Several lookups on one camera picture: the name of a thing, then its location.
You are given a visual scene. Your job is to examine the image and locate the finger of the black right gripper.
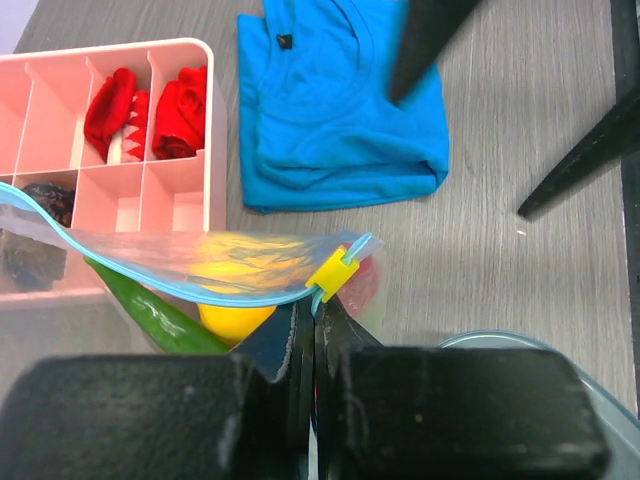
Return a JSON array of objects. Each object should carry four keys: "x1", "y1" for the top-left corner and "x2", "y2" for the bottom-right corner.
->
[
  {"x1": 389, "y1": 0, "x2": 482, "y2": 103},
  {"x1": 517, "y1": 94, "x2": 639, "y2": 218}
]

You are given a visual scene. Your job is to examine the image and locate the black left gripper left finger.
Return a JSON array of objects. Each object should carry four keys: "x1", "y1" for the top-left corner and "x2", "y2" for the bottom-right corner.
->
[{"x1": 1, "y1": 301, "x2": 313, "y2": 479}]

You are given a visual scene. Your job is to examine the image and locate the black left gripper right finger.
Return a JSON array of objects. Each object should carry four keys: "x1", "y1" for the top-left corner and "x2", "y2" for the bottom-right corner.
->
[{"x1": 314, "y1": 301, "x2": 610, "y2": 479}]

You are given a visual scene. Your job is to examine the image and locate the green chili pepper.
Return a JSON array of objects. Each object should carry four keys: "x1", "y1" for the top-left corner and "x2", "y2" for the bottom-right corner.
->
[{"x1": 84, "y1": 257, "x2": 231, "y2": 354}]

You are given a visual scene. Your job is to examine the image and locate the red chili pepper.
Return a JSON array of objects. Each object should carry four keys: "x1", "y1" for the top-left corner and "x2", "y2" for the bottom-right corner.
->
[{"x1": 338, "y1": 255, "x2": 380, "y2": 318}]

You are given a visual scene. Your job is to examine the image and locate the yellow pear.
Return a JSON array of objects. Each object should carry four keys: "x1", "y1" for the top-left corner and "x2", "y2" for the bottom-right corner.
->
[{"x1": 189, "y1": 232, "x2": 310, "y2": 345}]

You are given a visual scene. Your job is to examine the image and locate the clear zip top bag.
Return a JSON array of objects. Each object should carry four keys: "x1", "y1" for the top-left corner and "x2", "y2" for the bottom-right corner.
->
[{"x1": 1, "y1": 183, "x2": 384, "y2": 355}]

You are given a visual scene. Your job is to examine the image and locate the blue folded cloth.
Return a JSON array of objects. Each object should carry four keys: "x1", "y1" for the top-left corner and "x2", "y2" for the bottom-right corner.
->
[{"x1": 237, "y1": 1, "x2": 449, "y2": 213}]

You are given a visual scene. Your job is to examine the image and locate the clear blue plastic tray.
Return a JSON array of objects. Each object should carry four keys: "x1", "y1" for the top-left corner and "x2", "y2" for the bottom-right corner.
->
[{"x1": 434, "y1": 329, "x2": 640, "y2": 480}]

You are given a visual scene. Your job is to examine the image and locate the dark patterned rolled sock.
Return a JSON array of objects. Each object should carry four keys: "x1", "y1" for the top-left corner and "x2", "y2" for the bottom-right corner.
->
[{"x1": 22, "y1": 182, "x2": 75, "y2": 228}]

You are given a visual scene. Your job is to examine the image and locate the pink divided organizer box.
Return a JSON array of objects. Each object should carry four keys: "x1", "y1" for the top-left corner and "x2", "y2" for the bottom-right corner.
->
[{"x1": 0, "y1": 37, "x2": 229, "y2": 306}]

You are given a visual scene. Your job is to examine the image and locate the red item in organizer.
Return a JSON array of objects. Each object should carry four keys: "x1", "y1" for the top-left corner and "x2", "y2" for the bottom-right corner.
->
[{"x1": 84, "y1": 67, "x2": 150, "y2": 163}]

